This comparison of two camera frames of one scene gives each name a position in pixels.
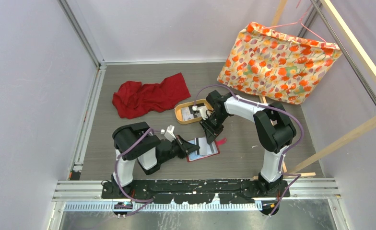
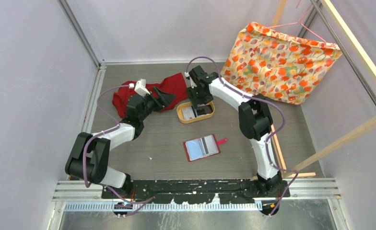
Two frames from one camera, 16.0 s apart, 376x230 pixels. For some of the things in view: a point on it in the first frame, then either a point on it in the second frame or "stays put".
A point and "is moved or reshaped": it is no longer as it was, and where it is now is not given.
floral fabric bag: x=267 y=62 stays put
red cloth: x=135 y=99 stays put
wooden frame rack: x=300 y=170 stays put
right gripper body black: x=216 y=118 -> x=197 y=98
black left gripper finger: x=188 y=147 -> x=164 y=98
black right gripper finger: x=212 y=130 -> x=202 y=110
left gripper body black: x=176 y=150 -> x=150 y=104
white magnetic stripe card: x=205 y=147 is moved or reshaped
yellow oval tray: x=178 y=115 stays put
